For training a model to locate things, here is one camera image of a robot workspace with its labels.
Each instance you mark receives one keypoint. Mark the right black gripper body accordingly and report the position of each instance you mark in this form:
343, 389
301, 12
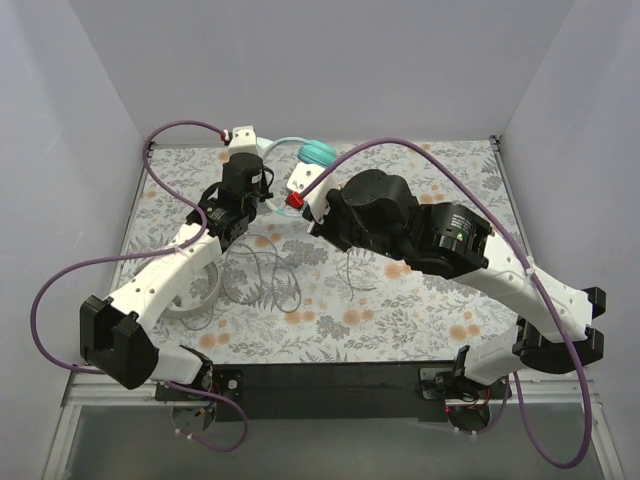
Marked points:
310, 220

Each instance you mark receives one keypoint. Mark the aluminium frame rail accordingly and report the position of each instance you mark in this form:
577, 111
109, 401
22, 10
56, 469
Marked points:
107, 432

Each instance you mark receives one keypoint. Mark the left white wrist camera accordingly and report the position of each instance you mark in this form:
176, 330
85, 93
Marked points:
241, 139

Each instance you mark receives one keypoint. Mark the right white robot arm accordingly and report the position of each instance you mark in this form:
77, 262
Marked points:
377, 211

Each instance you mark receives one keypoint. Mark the teal white headphones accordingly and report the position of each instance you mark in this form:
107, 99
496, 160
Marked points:
314, 158

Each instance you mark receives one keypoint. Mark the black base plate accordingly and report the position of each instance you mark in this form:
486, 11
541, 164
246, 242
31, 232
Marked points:
322, 391

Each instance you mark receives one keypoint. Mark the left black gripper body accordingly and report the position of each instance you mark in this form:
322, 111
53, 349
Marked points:
267, 179

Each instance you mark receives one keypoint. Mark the floral table mat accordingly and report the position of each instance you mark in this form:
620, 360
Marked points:
291, 297

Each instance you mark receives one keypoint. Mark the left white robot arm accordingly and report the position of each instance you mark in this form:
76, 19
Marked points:
115, 331

